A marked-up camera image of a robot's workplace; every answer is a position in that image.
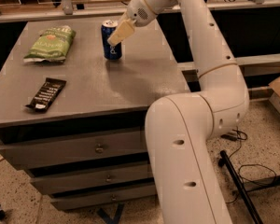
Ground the grey drawer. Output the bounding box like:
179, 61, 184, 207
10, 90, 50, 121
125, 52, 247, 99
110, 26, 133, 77
31, 161, 152, 195
0, 127, 147, 170
50, 182, 156, 211

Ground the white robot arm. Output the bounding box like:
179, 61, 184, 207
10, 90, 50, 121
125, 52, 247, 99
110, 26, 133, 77
108, 0, 249, 224

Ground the metal railing frame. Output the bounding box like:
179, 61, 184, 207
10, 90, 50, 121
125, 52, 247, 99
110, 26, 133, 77
0, 0, 280, 25

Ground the top grey drawer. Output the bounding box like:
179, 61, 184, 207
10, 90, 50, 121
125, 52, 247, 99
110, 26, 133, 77
0, 127, 147, 170

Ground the blue tape floor mark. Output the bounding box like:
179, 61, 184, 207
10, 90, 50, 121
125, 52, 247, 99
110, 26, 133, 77
96, 203, 125, 224

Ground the green jalapeno chip bag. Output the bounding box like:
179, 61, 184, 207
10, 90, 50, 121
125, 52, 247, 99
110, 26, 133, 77
23, 25, 76, 63

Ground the black power adapter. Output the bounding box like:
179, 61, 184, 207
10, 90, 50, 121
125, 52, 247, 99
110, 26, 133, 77
221, 134, 238, 142

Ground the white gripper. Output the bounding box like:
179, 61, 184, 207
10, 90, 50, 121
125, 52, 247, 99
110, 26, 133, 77
107, 0, 177, 47

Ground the grey drawer cabinet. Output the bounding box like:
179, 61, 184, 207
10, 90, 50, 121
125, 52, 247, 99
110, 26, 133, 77
0, 18, 189, 200

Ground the middle grey drawer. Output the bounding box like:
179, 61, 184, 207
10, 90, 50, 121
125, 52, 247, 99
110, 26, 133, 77
31, 161, 152, 195

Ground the black stand leg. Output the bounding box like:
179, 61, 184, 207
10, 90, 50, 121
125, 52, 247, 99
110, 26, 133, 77
220, 150, 263, 224

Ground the black snack bar wrapper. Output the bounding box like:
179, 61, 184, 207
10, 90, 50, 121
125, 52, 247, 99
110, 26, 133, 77
26, 77, 66, 112

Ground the black floor cable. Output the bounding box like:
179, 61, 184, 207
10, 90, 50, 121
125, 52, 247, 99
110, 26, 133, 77
225, 128, 278, 204

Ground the bottom grey drawer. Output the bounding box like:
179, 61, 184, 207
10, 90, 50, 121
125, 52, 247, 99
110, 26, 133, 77
50, 182, 156, 211

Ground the blue pepsi can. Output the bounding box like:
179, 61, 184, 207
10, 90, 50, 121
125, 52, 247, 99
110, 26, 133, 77
101, 20, 122, 60

